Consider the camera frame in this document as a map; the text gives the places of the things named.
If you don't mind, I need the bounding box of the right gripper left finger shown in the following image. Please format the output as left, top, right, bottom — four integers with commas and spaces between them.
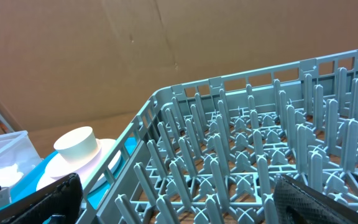
0, 173, 83, 223

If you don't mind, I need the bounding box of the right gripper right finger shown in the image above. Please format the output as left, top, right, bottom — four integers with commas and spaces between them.
273, 175, 358, 224

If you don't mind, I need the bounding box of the white napkin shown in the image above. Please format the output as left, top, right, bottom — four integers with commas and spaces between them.
0, 164, 24, 187

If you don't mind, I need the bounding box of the grey dishwasher rack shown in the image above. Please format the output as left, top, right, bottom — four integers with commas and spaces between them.
78, 50, 358, 223

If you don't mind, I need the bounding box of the pink plate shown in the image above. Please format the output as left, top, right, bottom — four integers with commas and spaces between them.
36, 139, 116, 190

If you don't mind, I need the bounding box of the white paper cup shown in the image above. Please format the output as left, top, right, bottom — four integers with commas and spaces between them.
53, 126, 101, 163

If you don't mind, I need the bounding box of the clear plastic bin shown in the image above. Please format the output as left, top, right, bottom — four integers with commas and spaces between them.
0, 131, 42, 188

